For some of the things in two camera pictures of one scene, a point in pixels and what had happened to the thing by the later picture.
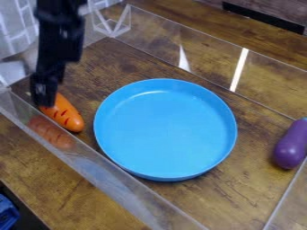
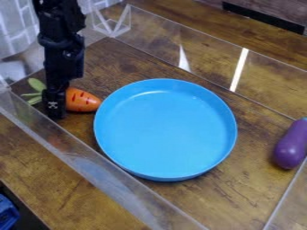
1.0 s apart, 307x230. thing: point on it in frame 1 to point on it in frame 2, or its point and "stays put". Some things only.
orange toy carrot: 64,114 to 80,100
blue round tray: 166,129 stays put
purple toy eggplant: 290,150 stays put
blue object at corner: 8,214 stays put
